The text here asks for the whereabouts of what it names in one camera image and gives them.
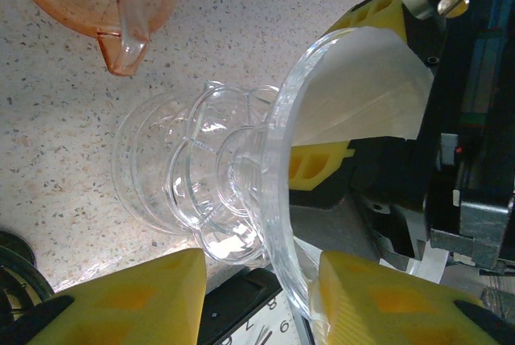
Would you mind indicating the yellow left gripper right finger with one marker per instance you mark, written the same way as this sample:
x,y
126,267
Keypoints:
x,y
394,313

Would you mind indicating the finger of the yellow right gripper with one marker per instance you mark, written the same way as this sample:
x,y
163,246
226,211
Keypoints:
x,y
318,164
382,11

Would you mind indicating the clear glass carafe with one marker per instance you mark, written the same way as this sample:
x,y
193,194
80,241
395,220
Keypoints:
x,y
137,168

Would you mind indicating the black rectangular analog clock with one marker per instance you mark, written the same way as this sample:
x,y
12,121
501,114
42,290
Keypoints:
x,y
261,321

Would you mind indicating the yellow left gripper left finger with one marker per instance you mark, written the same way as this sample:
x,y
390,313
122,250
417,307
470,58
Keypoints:
x,y
133,305

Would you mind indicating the smoked glass carafe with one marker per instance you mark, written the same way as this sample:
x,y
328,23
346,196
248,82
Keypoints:
x,y
14,246

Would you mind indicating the clear glass dripper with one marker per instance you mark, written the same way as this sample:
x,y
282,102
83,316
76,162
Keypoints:
x,y
277,152

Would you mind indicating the white paper coffee filter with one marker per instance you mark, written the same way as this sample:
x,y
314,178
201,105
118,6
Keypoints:
x,y
362,87

